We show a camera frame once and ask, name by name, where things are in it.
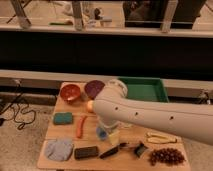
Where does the teal sponge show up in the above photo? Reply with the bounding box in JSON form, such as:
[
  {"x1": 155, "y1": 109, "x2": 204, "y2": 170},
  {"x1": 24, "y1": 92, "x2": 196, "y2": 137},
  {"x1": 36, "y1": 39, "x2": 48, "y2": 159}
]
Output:
[{"x1": 53, "y1": 112, "x2": 73, "y2": 125}]

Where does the yellow banana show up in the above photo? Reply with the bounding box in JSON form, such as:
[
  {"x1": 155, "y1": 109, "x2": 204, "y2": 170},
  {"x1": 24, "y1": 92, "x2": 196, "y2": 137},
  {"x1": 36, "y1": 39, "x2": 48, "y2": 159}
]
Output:
[{"x1": 146, "y1": 132, "x2": 177, "y2": 144}]

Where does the red bowl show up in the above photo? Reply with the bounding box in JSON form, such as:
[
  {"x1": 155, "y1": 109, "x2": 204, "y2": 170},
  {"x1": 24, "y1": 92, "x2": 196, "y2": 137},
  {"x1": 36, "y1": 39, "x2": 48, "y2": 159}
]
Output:
[{"x1": 60, "y1": 84, "x2": 81, "y2": 102}]

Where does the small black brush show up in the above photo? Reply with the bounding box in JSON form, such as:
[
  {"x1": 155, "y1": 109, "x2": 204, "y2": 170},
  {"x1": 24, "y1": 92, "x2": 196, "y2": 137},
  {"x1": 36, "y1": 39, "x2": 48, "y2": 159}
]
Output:
[{"x1": 134, "y1": 143, "x2": 148, "y2": 157}]

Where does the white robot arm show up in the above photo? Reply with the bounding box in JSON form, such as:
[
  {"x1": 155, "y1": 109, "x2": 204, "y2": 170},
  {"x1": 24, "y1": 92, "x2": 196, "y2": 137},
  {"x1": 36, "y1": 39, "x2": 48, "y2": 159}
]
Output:
[{"x1": 93, "y1": 79, "x2": 213, "y2": 145}]

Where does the yellow round fruit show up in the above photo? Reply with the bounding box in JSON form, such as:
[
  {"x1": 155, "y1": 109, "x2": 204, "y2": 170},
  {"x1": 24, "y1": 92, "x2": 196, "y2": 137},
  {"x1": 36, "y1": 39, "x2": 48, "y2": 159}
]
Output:
[{"x1": 86, "y1": 100, "x2": 93, "y2": 113}]

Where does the bunch of dark grapes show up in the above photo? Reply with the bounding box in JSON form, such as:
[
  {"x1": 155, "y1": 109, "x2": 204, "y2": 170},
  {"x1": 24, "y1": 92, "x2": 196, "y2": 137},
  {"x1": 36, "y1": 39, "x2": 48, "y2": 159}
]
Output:
[{"x1": 149, "y1": 148, "x2": 185, "y2": 166}]

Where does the blue grey cloth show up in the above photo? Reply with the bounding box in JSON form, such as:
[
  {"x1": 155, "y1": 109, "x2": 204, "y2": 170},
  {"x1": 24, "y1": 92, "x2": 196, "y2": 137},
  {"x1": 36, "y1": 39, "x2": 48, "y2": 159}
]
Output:
[{"x1": 44, "y1": 139, "x2": 74, "y2": 162}]

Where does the blue plastic cup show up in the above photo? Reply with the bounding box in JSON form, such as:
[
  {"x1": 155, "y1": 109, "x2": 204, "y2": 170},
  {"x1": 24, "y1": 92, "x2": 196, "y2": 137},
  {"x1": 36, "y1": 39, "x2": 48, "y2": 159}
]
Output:
[{"x1": 96, "y1": 126, "x2": 107, "y2": 141}]

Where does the green plastic tray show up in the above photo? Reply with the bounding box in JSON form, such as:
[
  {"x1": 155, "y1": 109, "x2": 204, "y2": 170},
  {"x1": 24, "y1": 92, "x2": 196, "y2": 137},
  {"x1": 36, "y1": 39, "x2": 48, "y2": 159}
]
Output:
[{"x1": 119, "y1": 77, "x2": 169, "y2": 102}]

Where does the purple bowl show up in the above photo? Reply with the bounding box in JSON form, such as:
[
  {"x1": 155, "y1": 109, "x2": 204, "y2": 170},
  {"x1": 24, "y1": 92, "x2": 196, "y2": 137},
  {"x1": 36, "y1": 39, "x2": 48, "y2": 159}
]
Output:
[{"x1": 84, "y1": 80, "x2": 105, "y2": 99}]

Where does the wooden board table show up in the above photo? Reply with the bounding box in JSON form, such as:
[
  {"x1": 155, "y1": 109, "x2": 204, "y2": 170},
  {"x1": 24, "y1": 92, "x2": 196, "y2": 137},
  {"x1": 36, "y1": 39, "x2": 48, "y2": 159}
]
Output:
[{"x1": 37, "y1": 82, "x2": 191, "y2": 171}]

